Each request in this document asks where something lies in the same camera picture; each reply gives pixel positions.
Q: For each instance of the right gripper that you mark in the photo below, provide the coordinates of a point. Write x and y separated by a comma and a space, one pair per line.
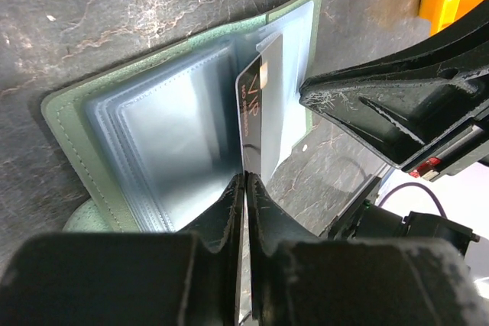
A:
424, 109

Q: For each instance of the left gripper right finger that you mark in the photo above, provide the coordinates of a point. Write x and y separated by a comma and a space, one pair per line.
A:
372, 268

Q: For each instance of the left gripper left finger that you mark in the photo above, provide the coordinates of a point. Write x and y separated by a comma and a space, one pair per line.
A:
189, 277

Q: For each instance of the green card holder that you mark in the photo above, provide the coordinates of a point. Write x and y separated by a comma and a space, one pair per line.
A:
156, 141

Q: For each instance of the black credit card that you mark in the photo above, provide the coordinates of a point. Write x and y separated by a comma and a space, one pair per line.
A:
259, 93

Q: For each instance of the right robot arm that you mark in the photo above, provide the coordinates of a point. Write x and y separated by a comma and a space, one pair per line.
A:
422, 110

